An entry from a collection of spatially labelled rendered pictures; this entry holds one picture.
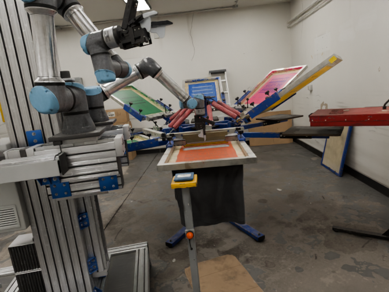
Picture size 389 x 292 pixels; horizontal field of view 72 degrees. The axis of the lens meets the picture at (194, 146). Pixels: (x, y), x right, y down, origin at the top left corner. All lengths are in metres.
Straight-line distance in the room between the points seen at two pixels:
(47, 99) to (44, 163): 0.27
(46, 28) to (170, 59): 5.15
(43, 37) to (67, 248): 1.13
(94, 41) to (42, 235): 1.12
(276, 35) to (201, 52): 1.66
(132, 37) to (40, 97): 0.46
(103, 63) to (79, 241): 1.06
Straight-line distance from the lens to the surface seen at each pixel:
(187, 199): 1.44
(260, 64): 6.39
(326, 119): 2.37
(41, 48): 1.28
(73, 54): 6.93
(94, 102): 1.85
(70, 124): 1.37
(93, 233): 1.80
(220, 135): 2.14
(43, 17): 1.30
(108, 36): 1.12
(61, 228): 1.75
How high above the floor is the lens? 1.41
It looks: 12 degrees down
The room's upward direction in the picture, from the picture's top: 6 degrees counter-clockwise
